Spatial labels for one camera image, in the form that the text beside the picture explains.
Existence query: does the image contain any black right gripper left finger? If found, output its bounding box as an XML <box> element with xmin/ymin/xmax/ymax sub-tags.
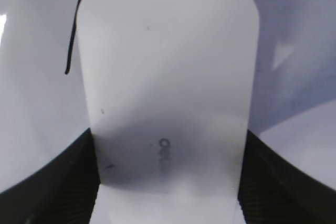
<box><xmin>1</xmin><ymin>129</ymin><xmax>100</xmax><ymax>223</ymax></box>

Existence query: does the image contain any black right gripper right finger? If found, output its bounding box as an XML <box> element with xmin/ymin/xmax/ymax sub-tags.
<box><xmin>238</xmin><ymin>131</ymin><xmax>335</xmax><ymax>223</ymax></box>

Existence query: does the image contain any white eraser with black felt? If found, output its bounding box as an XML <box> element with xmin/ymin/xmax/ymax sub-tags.
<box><xmin>77</xmin><ymin>0</ymin><xmax>259</xmax><ymax>223</ymax></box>

